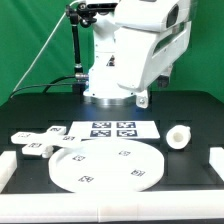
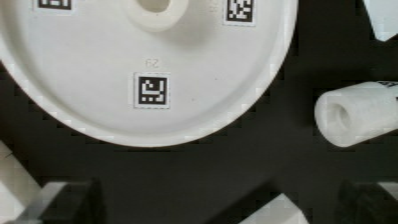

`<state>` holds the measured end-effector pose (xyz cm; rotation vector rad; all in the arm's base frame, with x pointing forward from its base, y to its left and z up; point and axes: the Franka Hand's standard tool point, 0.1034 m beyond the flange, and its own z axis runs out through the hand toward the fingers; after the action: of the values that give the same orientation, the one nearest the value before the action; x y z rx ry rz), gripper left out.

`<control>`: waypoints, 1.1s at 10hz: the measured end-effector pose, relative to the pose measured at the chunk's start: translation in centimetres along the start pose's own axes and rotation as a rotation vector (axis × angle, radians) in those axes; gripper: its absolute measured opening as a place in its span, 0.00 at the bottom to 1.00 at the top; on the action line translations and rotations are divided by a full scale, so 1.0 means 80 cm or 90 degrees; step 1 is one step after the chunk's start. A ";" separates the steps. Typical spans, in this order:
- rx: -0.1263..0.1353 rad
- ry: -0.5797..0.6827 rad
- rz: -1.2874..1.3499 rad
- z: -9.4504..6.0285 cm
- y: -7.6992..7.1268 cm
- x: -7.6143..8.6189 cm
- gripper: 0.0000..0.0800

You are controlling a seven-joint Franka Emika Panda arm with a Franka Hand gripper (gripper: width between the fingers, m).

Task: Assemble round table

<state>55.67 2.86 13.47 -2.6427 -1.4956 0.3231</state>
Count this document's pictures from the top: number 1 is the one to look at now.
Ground white round table top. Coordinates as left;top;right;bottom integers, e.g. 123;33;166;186
49;139;164;193

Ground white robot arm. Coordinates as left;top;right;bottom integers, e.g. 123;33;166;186
79;0;193;108

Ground white marker sheet with tags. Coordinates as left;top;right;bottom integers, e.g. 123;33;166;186
69;121;160;139

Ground white cross-shaped table base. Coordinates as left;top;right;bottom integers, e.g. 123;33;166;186
11;126;81;158

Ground white right fence block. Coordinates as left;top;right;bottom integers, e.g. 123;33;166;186
209;147;224;181

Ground white fence block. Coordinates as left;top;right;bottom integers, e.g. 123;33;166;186
0;151;17;193
209;147;224;181

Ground white left fence block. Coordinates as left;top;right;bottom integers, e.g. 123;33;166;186
0;151;17;193

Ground white front fence bar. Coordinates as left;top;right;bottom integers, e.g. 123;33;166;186
0;190;224;223

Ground black cable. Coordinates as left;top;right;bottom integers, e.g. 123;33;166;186
9;75;88;100

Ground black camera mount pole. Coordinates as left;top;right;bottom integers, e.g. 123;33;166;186
65;3;96;94

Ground white cable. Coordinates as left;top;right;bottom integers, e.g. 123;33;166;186
12;0;88;92

